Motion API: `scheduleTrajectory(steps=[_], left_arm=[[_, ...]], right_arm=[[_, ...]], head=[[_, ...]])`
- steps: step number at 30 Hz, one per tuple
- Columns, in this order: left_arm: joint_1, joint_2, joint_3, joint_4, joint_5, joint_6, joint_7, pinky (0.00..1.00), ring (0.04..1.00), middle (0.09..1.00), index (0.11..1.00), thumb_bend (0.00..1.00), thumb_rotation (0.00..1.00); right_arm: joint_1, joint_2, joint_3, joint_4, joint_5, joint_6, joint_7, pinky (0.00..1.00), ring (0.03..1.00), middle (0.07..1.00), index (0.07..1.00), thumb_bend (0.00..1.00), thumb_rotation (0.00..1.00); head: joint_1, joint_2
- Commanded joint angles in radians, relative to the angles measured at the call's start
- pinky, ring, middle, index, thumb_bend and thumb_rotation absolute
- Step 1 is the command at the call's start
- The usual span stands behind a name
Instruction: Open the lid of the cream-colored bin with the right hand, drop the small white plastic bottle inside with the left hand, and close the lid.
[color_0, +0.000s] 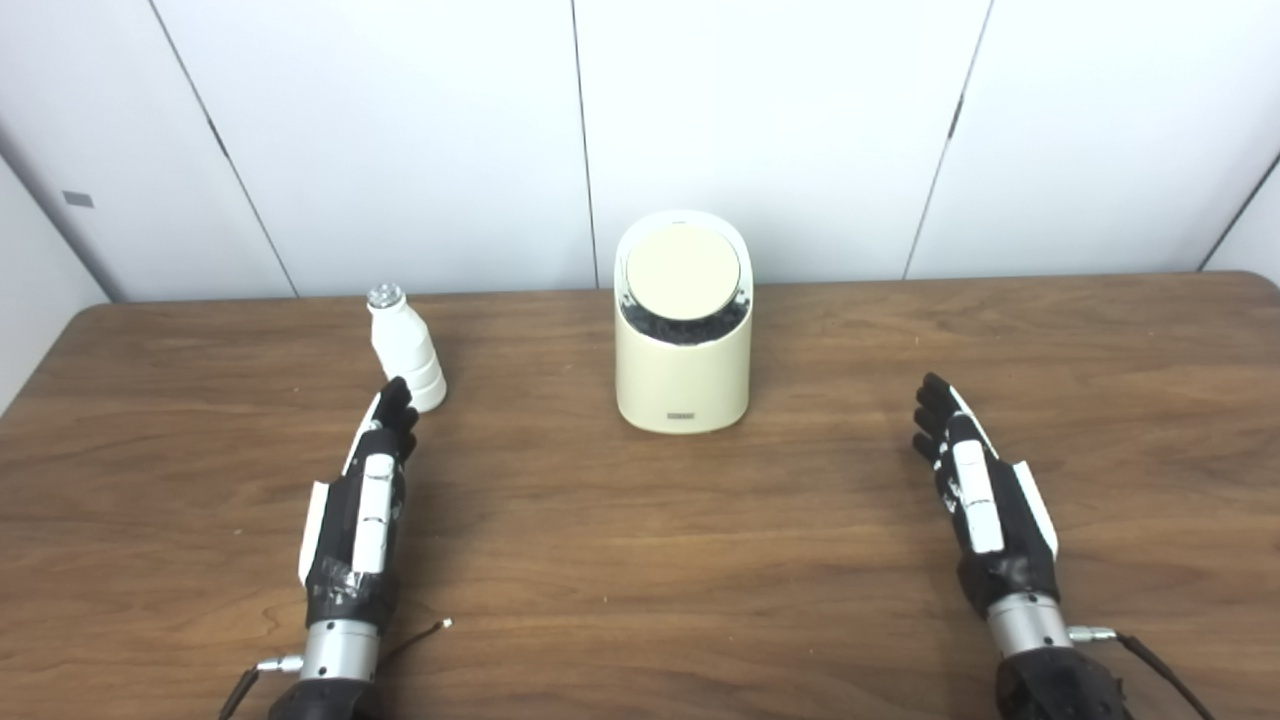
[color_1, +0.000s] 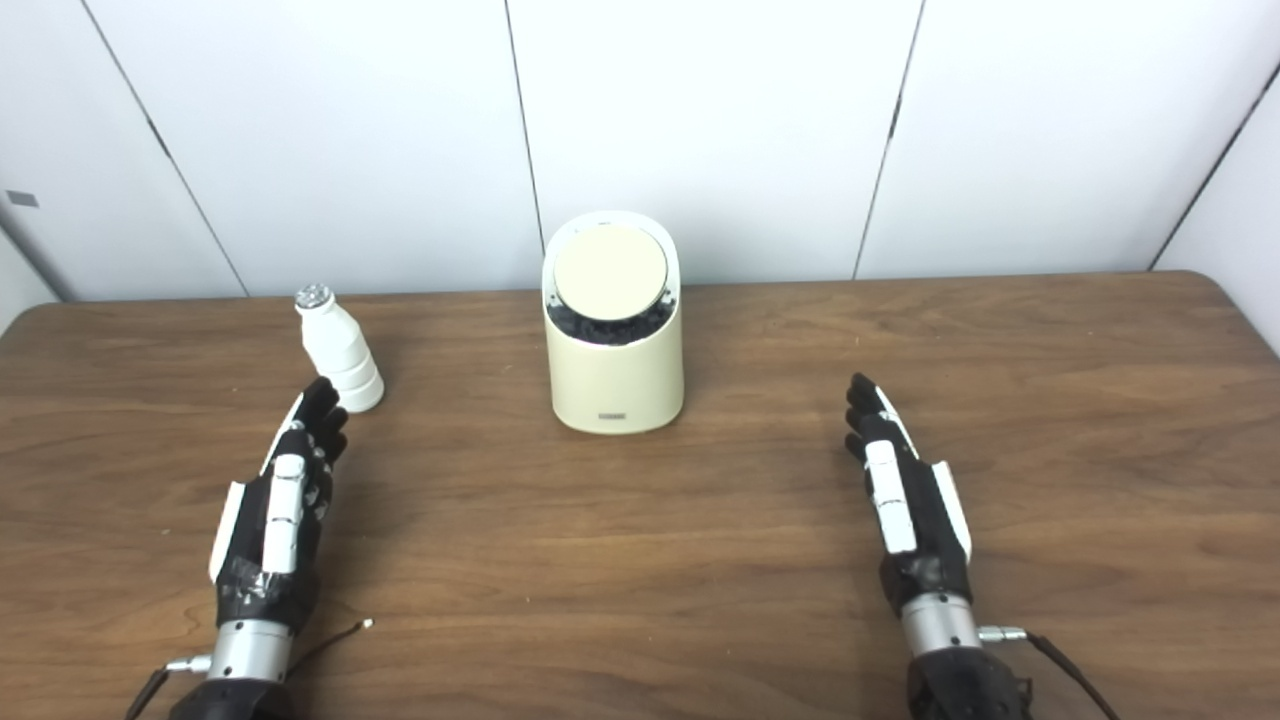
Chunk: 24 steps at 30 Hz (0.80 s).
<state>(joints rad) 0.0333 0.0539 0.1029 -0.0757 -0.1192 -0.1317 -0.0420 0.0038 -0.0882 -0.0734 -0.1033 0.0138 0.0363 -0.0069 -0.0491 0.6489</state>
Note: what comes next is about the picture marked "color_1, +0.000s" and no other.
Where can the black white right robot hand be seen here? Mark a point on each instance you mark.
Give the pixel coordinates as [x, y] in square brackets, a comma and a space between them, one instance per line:
[915, 520]

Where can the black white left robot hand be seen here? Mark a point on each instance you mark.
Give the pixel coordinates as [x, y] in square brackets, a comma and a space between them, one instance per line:
[285, 520]

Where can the small white plastic bottle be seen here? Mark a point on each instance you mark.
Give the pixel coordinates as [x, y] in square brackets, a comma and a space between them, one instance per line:
[340, 350]

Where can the cream-colored bin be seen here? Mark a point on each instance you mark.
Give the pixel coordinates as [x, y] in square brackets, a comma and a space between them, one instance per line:
[615, 385]

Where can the round cream bin lid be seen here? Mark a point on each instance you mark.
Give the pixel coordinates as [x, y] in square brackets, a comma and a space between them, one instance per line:
[610, 270]

